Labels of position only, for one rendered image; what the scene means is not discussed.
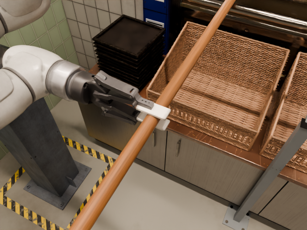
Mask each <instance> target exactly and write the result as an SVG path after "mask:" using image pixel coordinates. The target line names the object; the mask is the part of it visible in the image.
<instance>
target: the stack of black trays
mask: <svg viewBox="0 0 307 230"><path fill-rule="evenodd" d="M165 31H166V28H163V27H160V26H157V25H154V24H151V23H148V22H145V21H142V20H139V19H136V18H133V17H130V16H127V15H124V14H123V15H122V16H120V17H119V18H118V19H116V20H115V21H114V22H113V23H111V24H110V25H109V26H108V27H106V28H105V29H104V30H102V31H101V32H100V33H98V34H97V35H96V36H95V37H93V38H92V40H93V41H95V42H93V44H95V45H94V47H96V48H97V49H96V50H94V51H95V52H97V53H96V54H97V55H98V56H97V57H96V58H99V60H98V63H97V65H99V66H98V67H99V68H100V69H99V71H100V70H102V71H103V72H105V73H106V74H108V75H109V76H111V77H113V78H116V79H118V80H120V81H123V82H125V83H127V84H129V85H131V86H133V87H136V88H138V89H139V91H140V90H141V89H142V88H143V86H144V85H145V84H146V83H147V82H148V81H149V80H150V79H151V78H152V77H153V76H154V75H155V73H156V72H157V70H158V69H159V68H160V66H161V64H162V62H163V61H164V60H163V59H164V57H163V55H164V53H163V52H164V50H163V49H164V48H165V46H164V45H165V43H163V42H164V41H165V40H164V39H165V37H164V36H163V35H164V34H165Z"/></svg>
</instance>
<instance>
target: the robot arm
mask: <svg viewBox="0 0 307 230"><path fill-rule="evenodd" d="M50 5H51V0H0V39H1V38H2V37H3V36H4V35H5V34H6V33H9V32H12V31H15V30H18V29H20V28H22V27H25V26H27V25H29V24H31V23H33V22H34V21H36V20H38V19H39V18H41V17H42V16H43V15H44V14H45V13H46V12H47V11H48V9H49V7H50ZM130 91H131V92H130ZM138 92H139V89H138V88H136V87H133V86H131V85H129V84H127V83H125V82H123V81H120V80H118V79H116V78H113V77H111V76H109V75H108V74H106V73H105V72H103V71H102V70H100V71H99V73H98V74H97V75H95V74H92V73H89V72H87V71H86V70H85V69H84V68H83V67H82V66H79V65H76V64H74V63H71V62H69V61H66V60H63V59H62V58H61V57H60V56H58V55H57V54H55V53H53V52H50V51H48V50H45V49H42V48H39V47H34V46H28V45H17V46H13V47H10V48H9V49H5V48H3V47H1V45H0V130H1V129H2V128H4V127H5V126H7V125H8V124H10V123H11V122H12V121H14V120H15V119H16V118H17V117H18V116H20V115H21V114H22V113H23V112H24V111H25V110H26V109H27V107H28V106H30V105H31V104H32V103H33V102H35V101H36V100H38V99H40V98H42V97H45V96H47V95H50V94H53V95H55V96H58V97H60V98H62V99H65V100H67V101H74V100H75V101H77V102H80V103H82V104H85V105H87V104H91V103H93V104H95V105H96V106H98V107H101V108H102V110H103V112H102V115H103V116H109V117H112V118H115V119H117V120H121V121H123V122H126V123H128V124H131V125H136V123H137V122H138V121H140V122H142V121H143V120H144V118H145V117H146V115H147V114H148V115H151V116H154V117H156V118H159V119H160V121H159V122H158V124H157V125H156V127H155V128H157V129H159V130H162V131H165V129H166V128H167V126H168V124H169V123H170V120H168V119H166V118H167V117H168V115H169V113H170V112H171V109H168V108H166V107H163V106H160V105H158V104H155V103H154V102H153V101H150V100H147V99H144V98H142V96H141V95H139V93H138ZM128 104H129V105H132V107H131V106H129V105H128ZM135 107H136V108H135Z"/></svg>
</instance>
